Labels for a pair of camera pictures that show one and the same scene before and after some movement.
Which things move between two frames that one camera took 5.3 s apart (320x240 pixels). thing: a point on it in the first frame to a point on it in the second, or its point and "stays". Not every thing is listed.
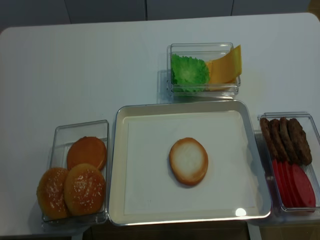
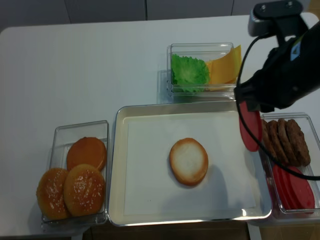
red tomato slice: x=303 y=191 to x=253 y=121
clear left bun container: x=77 y=189 stays
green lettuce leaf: x=189 y=74 stays
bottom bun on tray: x=188 y=160 stays
